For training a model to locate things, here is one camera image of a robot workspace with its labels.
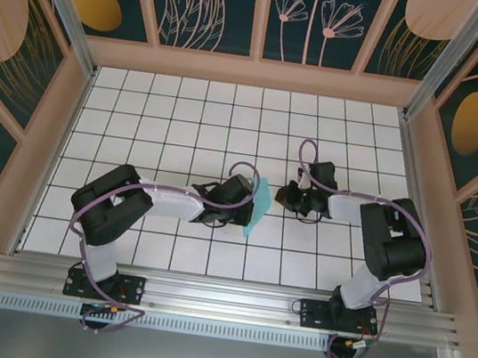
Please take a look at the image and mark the light blue cloth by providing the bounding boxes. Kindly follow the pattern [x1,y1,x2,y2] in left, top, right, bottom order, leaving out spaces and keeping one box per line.
[239,175,277,241]

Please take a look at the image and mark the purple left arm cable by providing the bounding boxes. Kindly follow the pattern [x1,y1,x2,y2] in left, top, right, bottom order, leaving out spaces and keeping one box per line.
[53,137,264,355]

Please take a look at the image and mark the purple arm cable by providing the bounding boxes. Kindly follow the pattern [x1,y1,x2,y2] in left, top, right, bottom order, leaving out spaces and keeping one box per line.
[53,137,264,355]
[269,137,448,358]

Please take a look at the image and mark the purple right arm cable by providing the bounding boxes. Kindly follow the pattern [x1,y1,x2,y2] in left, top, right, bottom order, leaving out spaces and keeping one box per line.
[269,137,448,358]

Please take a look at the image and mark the aluminium mounting rail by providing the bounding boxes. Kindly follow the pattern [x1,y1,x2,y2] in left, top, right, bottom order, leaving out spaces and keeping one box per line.
[0,245,467,357]

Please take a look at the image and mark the aluminium side rail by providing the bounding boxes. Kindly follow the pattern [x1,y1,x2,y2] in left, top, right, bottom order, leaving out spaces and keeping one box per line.
[371,106,468,312]

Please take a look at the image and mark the thin black base cable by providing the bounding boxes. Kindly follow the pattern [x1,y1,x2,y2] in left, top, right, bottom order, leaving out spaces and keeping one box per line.
[288,297,308,320]

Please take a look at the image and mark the slotted grey cable duct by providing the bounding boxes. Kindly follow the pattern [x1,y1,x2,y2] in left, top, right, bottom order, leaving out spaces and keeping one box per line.
[0,289,333,356]

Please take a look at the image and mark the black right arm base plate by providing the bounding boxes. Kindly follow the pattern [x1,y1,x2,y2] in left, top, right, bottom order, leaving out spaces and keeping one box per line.
[297,297,381,340]

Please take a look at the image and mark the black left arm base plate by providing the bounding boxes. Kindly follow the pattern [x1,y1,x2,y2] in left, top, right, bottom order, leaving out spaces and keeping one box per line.
[62,265,148,308]

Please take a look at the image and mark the red right base wire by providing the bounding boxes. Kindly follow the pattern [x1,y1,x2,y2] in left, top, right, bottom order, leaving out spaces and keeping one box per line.
[357,318,375,339]

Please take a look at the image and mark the aluminium corner post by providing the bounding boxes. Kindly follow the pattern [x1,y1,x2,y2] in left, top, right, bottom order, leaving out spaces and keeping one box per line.
[4,0,110,79]
[400,0,478,131]

